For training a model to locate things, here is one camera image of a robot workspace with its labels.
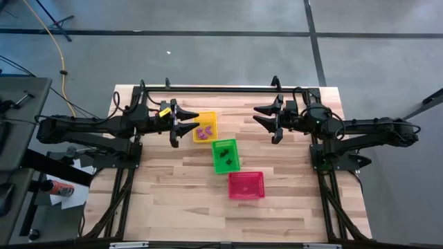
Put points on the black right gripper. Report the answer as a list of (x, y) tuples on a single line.
[(290, 122)]

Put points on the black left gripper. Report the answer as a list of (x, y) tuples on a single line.
[(162, 122)]

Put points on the purple plastic decoration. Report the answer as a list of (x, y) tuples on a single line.
[(208, 129), (203, 137), (200, 131)]

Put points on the yellow plastic basket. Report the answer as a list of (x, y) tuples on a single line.
[(211, 119)]

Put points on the black plastic spider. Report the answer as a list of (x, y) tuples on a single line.
[(228, 161), (224, 153)]

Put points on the green plastic basket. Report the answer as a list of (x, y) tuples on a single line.
[(221, 167)]

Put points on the red plastic basket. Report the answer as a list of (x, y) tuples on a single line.
[(254, 180)]

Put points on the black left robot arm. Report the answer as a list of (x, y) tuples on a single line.
[(86, 126)]

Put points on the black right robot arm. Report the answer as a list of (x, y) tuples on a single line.
[(373, 126)]

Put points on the yellow tag label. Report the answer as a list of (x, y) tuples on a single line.
[(165, 112)]

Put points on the white paper sheet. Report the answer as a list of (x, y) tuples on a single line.
[(78, 197)]

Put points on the black crossbar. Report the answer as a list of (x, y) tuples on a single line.
[(55, 167)]

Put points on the orange spray can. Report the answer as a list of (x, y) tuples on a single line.
[(60, 189)]

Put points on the grey metal bar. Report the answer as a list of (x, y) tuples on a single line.
[(425, 103)]

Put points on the black silver hand tool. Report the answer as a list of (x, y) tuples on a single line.
[(20, 100)]

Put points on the grey side table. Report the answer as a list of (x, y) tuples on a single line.
[(20, 148)]

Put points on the black floor tripod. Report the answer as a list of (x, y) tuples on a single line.
[(52, 19)]

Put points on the small black wheel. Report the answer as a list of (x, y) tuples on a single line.
[(33, 234)]

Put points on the black computer mouse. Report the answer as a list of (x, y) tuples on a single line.
[(5, 198)]

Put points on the grey desk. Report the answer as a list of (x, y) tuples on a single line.
[(10, 230)]

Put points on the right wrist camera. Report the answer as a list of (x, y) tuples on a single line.
[(291, 106)]

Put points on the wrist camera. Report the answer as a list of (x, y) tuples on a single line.
[(166, 104), (291, 106)]

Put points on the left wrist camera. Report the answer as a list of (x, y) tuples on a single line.
[(166, 104)]

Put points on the black frame hook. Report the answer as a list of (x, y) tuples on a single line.
[(167, 83), (275, 82)]

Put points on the black aluminium table frame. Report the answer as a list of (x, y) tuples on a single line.
[(225, 89)]

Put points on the silver edge bracket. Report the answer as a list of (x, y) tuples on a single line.
[(128, 245), (322, 246)]

